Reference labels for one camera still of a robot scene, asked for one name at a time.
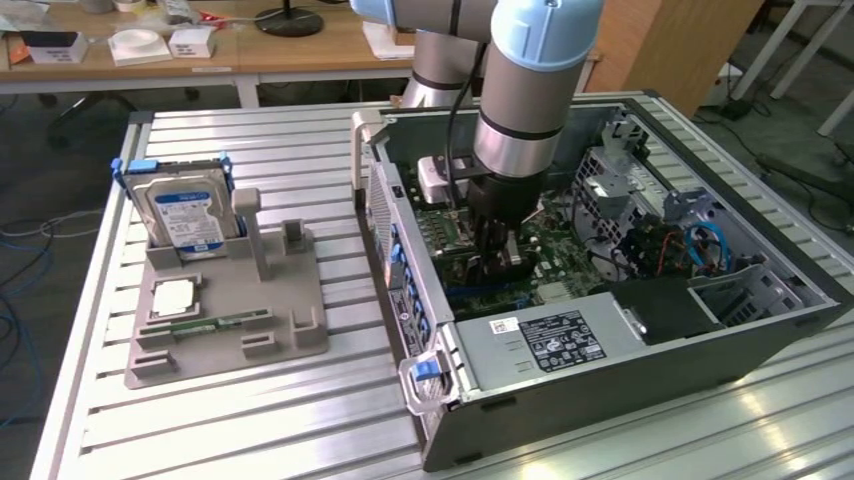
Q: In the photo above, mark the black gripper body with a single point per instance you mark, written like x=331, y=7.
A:
x=503, y=197

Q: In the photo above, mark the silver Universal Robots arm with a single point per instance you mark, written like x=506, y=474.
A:
x=521, y=100

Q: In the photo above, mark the green motherboard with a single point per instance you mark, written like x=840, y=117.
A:
x=567, y=260

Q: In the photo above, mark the silver drive cage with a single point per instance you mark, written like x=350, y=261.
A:
x=621, y=185

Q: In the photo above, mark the black power supply label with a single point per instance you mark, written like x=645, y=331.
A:
x=561, y=340

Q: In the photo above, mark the grey power supply unit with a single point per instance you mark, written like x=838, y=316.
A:
x=497, y=355

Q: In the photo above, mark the brown cardboard box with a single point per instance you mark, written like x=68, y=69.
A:
x=407, y=37

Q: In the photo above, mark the white paper stack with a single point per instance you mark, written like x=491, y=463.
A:
x=383, y=45

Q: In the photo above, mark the blue case latch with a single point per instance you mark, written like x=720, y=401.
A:
x=423, y=373

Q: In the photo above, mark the silver disk bay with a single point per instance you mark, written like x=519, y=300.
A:
x=748, y=290

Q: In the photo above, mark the wooden cabinet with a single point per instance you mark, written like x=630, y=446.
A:
x=701, y=50

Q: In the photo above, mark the black open PC case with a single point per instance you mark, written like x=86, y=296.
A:
x=601, y=400

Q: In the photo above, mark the grey printed parts rack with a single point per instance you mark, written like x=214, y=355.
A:
x=227, y=295

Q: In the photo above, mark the black round lamp base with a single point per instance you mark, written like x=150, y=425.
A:
x=289, y=24

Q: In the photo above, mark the hard disk blue label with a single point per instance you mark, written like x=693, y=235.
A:
x=183, y=215

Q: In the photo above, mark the green RAM stick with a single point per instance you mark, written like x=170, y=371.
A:
x=214, y=321

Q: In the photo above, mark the silver CPU chip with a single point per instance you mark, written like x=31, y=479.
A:
x=174, y=298

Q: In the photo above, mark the blue plastic disk caddy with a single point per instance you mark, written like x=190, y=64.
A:
x=140, y=166

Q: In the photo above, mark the small white labelled box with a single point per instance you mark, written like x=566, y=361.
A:
x=192, y=44

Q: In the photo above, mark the white round holder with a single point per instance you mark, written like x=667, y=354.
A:
x=139, y=47

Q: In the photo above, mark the black office chair base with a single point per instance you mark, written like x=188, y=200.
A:
x=60, y=134

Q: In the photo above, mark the white tape roll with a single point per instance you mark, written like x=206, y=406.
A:
x=128, y=5

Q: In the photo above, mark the grey cylinder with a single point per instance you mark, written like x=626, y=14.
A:
x=99, y=5

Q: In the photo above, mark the white box black lid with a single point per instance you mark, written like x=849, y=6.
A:
x=54, y=47

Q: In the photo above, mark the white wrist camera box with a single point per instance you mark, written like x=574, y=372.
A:
x=437, y=182

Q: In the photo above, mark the black plastic air duct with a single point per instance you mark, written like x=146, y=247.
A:
x=667, y=310

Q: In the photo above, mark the wooden desk white frame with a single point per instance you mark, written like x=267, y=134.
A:
x=301, y=55

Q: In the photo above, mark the white table frame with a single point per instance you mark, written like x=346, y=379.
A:
x=756, y=59

